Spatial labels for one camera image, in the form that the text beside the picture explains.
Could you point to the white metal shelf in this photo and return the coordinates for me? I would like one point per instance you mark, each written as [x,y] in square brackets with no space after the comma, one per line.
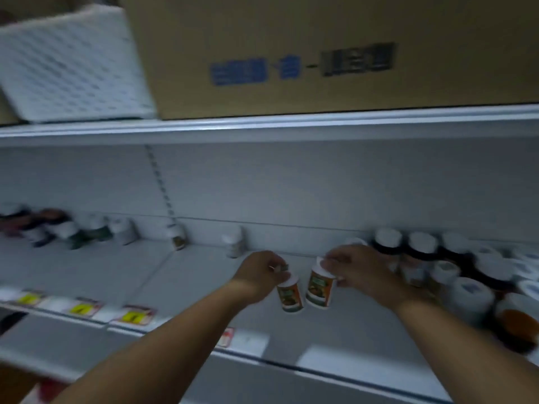
[202,281]
[269,126]

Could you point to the white perforated plastic basket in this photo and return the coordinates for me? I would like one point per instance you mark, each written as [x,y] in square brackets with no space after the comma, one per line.
[71,67]

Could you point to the large brown cardboard box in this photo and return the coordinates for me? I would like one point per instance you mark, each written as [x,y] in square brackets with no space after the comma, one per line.
[337,54]

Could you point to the person's left forearm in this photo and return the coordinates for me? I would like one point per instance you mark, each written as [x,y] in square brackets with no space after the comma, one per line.
[168,349]

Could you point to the brown-label white-lidded jar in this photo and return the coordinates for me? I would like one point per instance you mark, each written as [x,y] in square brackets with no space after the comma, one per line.
[177,236]

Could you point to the green-label white-lidded jar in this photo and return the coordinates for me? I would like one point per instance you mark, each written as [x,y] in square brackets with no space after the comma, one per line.
[97,229]

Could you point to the group of white-lidded dark jars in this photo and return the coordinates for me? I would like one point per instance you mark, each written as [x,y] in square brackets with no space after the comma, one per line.
[471,286]

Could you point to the person's left hand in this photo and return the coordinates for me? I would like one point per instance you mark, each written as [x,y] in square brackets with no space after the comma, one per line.
[254,275]

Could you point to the slotted metal shelf upright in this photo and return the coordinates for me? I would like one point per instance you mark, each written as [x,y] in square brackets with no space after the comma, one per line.
[161,185]

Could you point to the person's right fingers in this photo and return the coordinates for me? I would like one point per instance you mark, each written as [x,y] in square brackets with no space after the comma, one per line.
[333,265]

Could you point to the person's right hand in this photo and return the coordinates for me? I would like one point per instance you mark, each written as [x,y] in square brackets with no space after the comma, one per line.
[364,271]

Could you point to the plain white jar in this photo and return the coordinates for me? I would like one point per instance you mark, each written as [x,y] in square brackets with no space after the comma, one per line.
[124,231]

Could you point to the pale white-lidded jar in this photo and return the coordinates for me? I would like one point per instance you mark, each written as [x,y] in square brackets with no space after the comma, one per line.
[233,243]

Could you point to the person's left fingers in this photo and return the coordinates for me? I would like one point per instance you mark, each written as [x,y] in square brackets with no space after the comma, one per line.
[278,267]

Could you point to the person's right forearm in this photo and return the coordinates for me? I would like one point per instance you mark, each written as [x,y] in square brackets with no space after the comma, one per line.
[467,349]

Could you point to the red shelf price tag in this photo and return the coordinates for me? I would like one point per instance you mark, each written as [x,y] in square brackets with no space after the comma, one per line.
[225,337]

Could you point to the tall orange-label jar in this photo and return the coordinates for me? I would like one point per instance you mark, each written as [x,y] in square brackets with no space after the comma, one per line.
[320,290]

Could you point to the white metal upper shelf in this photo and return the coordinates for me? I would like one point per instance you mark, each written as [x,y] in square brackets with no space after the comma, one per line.
[269,126]

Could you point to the cluster of dark-lidded bottles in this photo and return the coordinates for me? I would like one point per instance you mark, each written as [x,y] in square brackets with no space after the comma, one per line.
[38,227]

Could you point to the yellow shelf price tag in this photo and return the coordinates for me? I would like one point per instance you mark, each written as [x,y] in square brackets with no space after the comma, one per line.
[134,317]
[27,298]
[83,308]

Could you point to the white metal lower shelf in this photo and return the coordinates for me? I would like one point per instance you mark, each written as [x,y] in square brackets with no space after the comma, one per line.
[202,281]

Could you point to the small orange-label jar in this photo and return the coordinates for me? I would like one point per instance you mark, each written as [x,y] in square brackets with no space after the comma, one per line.
[290,296]

